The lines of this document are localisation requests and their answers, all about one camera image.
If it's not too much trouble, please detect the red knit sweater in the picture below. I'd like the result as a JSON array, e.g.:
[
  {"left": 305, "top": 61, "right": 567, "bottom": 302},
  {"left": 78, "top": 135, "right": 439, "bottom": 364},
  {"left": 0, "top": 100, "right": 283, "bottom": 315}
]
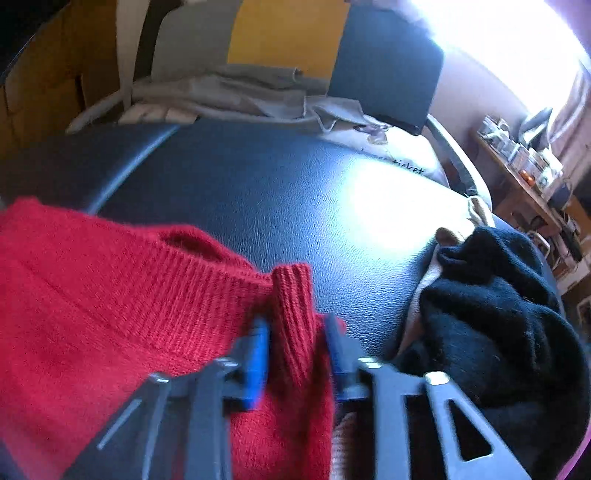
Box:
[{"left": 0, "top": 196, "right": 347, "bottom": 480}]

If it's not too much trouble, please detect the grey hanging cloth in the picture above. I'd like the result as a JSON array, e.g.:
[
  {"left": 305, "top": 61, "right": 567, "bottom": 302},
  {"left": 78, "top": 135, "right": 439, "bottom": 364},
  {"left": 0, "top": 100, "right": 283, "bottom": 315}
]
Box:
[{"left": 522, "top": 107, "right": 553, "bottom": 148}]

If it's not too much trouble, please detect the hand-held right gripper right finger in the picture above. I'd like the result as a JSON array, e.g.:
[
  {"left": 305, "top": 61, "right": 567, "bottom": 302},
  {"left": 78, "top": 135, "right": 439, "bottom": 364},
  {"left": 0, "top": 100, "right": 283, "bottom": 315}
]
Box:
[{"left": 323, "top": 315, "right": 532, "bottom": 480}]

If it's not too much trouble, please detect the blue bag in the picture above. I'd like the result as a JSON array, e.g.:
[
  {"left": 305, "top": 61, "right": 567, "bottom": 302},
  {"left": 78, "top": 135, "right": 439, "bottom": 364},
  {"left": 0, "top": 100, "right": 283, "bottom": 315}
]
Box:
[{"left": 547, "top": 182, "right": 573, "bottom": 209}]

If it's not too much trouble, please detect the bright window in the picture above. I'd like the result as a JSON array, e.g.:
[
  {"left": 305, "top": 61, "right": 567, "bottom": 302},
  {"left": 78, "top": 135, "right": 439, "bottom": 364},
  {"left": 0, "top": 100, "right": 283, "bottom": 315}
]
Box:
[{"left": 406, "top": 0, "right": 587, "bottom": 116}]

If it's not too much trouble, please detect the cluster of bottles and boxes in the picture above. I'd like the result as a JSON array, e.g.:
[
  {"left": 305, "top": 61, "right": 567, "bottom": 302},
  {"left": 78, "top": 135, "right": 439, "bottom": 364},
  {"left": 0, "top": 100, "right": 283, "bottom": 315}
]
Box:
[{"left": 478, "top": 115, "right": 566, "bottom": 190}]

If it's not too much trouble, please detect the black knit sweater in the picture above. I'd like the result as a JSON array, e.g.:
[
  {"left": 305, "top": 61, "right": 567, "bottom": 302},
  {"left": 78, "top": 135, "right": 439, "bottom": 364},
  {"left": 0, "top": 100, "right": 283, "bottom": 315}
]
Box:
[{"left": 392, "top": 226, "right": 591, "bottom": 462}]

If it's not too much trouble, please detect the wooden desk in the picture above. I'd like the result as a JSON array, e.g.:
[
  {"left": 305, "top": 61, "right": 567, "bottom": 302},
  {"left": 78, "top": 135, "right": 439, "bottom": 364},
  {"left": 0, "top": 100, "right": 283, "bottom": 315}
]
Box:
[{"left": 471, "top": 129, "right": 591, "bottom": 296}]

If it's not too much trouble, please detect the grey yellow blue armchair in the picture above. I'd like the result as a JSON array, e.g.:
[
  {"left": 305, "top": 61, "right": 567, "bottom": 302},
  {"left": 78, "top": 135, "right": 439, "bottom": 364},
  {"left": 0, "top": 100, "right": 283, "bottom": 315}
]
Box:
[{"left": 69, "top": 0, "right": 495, "bottom": 204}]

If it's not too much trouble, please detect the wooden wardrobe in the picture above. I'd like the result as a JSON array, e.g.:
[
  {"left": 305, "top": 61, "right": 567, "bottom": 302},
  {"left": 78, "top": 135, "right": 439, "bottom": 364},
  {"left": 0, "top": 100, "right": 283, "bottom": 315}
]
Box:
[{"left": 0, "top": 0, "right": 125, "bottom": 139}]

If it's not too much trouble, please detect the printed pale cushion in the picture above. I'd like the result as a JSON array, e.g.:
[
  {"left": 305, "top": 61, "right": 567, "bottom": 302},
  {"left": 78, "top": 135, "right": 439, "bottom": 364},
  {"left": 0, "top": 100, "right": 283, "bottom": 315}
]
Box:
[{"left": 117, "top": 104, "right": 451, "bottom": 185}]

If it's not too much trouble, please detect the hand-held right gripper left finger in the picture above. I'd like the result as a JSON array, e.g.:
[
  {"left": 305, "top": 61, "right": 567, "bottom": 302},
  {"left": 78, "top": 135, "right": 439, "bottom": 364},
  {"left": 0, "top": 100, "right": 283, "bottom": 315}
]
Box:
[{"left": 65, "top": 318, "right": 273, "bottom": 480}]

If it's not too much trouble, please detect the narrow pink curtain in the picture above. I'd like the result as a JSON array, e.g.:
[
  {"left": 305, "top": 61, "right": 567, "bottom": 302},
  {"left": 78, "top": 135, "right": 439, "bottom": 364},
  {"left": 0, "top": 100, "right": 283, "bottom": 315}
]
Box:
[{"left": 549, "top": 60, "right": 591, "bottom": 162}]

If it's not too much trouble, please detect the black rolled mat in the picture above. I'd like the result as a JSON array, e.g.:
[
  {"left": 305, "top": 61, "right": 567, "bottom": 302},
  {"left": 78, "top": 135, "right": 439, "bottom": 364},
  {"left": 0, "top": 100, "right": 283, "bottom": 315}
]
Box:
[{"left": 136, "top": 0, "right": 160, "bottom": 84}]

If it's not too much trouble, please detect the beige knit sweater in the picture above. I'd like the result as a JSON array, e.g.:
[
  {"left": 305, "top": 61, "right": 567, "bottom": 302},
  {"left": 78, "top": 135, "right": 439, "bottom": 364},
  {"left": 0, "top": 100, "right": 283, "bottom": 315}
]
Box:
[{"left": 330, "top": 196, "right": 497, "bottom": 480}]

